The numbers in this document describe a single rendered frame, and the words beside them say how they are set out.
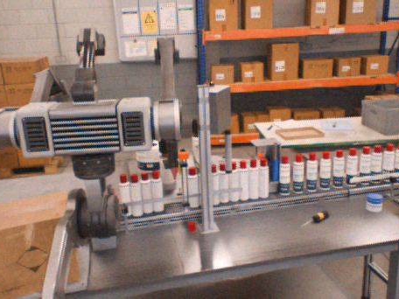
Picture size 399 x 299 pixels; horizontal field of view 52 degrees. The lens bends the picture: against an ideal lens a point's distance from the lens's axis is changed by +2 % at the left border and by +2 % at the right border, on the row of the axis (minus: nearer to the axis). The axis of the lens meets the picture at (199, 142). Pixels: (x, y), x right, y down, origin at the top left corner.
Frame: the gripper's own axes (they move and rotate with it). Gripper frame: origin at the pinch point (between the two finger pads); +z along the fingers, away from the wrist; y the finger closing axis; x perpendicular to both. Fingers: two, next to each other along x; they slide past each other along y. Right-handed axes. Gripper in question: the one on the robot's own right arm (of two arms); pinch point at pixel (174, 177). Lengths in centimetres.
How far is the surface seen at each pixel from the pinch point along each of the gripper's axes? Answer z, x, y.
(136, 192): 0.7, 10.1, 19.8
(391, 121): 13, -91, -187
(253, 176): 0.7, 8.4, -38.3
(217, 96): -44, 24, -18
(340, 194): 16, 11, -85
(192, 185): 1.3, 9.3, -7.4
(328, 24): -54, -331, -260
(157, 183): -2.0, 8.4, 9.1
